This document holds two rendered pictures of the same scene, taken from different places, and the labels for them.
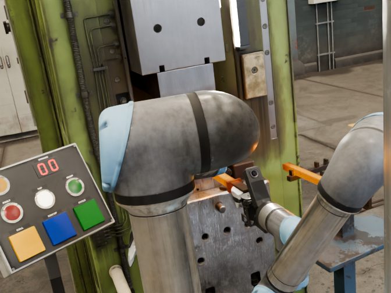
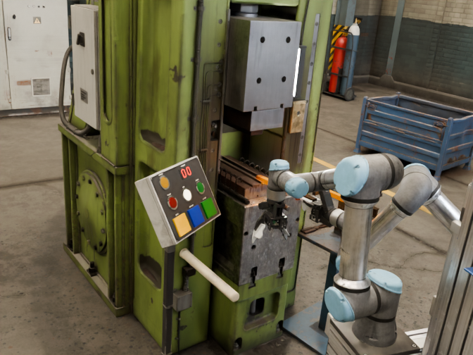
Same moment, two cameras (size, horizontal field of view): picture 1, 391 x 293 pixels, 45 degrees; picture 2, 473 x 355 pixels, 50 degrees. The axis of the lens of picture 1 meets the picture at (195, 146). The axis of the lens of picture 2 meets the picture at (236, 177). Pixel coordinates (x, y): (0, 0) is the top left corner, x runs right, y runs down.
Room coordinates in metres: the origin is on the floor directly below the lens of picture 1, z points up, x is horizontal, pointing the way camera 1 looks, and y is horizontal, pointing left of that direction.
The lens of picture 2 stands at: (-0.60, 0.90, 1.91)
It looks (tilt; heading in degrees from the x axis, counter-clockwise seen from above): 21 degrees down; 340
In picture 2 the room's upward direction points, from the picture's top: 5 degrees clockwise
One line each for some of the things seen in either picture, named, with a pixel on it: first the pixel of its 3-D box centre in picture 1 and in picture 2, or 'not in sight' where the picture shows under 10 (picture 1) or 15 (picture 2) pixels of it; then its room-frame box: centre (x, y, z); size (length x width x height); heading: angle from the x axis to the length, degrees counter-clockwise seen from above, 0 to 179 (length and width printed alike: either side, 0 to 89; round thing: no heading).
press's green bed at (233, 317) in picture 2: not in sight; (233, 288); (1.80, 0.01, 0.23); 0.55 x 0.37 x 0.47; 18
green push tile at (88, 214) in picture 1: (88, 214); (207, 208); (1.30, 0.35, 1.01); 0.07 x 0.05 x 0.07; 133
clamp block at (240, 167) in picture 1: (238, 166); not in sight; (1.69, -0.15, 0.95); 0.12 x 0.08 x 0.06; 18
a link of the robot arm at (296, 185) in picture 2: not in sight; (296, 184); (0.98, 0.10, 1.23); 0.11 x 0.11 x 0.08; 9
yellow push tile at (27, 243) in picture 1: (27, 243); (181, 225); (1.16, 0.49, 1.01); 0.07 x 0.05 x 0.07; 133
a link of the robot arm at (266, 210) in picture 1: (274, 217); (338, 218); (1.12, -0.18, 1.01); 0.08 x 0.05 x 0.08; 108
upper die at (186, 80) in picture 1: (169, 75); (241, 109); (1.78, 0.06, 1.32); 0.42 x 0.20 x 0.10; 18
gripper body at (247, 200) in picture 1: (259, 210); (324, 212); (1.19, -0.15, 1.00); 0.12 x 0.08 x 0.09; 18
